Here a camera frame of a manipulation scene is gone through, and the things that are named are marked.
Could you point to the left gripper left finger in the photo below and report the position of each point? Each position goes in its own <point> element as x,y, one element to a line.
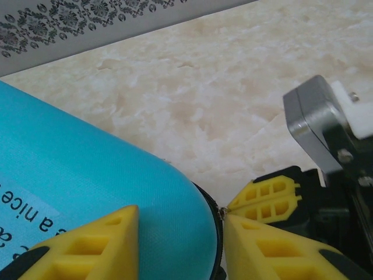
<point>96,251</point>

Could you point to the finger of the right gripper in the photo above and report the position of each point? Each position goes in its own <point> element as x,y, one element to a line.
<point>262,214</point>
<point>271,189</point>

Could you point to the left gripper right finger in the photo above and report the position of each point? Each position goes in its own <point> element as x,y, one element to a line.
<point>277,256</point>

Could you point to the silver zipper pull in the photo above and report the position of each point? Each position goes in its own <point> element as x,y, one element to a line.
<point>223,211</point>

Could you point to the blue hard-shell suitcase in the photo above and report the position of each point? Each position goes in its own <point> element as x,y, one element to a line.
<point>87,163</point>

